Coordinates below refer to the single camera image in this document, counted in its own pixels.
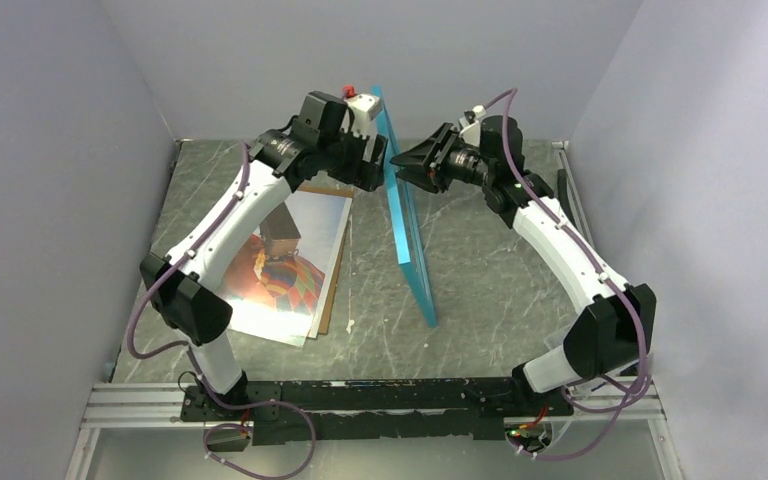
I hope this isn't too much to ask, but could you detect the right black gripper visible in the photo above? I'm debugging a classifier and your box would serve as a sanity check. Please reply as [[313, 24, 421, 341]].
[[390, 123, 495, 194]]

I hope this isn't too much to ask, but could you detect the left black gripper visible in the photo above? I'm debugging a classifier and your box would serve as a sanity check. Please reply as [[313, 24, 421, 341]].
[[318, 122, 387, 192]]

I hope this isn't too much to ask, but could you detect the blue wooden picture frame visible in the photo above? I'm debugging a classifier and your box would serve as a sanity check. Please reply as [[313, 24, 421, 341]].
[[371, 85, 439, 328]]

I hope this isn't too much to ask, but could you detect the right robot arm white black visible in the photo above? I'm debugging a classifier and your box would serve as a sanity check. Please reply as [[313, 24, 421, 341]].
[[391, 115, 656, 415]]

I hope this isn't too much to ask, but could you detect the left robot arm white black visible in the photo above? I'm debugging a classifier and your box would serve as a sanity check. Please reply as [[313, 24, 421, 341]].
[[126, 91, 388, 420]]

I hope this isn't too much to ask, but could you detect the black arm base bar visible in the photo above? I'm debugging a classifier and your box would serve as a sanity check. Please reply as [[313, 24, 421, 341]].
[[180, 377, 573, 446]]

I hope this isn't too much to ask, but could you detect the hot air balloon photo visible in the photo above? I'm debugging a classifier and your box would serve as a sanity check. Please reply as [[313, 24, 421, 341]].
[[220, 190, 343, 347]]

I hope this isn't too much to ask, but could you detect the clear plastic screw box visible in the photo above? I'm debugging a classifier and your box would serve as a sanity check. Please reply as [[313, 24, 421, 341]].
[[543, 324, 573, 356]]

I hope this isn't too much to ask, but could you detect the brown frame backing board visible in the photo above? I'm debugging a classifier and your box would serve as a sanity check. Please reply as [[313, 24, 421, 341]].
[[300, 185, 353, 336]]

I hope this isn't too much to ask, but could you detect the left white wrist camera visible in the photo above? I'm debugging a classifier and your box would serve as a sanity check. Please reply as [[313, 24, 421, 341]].
[[341, 85, 382, 121]]

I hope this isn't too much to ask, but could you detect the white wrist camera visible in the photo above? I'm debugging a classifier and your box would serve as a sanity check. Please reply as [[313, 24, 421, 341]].
[[341, 85, 382, 121], [458, 104, 487, 148]]

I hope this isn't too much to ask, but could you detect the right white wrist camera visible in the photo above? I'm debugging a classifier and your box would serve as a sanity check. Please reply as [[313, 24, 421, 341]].
[[458, 104, 487, 148]]

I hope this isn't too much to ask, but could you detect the black corrugated hose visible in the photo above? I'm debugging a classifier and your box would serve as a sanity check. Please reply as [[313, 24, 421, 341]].
[[556, 168, 577, 220]]

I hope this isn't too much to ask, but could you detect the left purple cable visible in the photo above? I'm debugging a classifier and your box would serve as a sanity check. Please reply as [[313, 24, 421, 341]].
[[125, 142, 319, 478]]

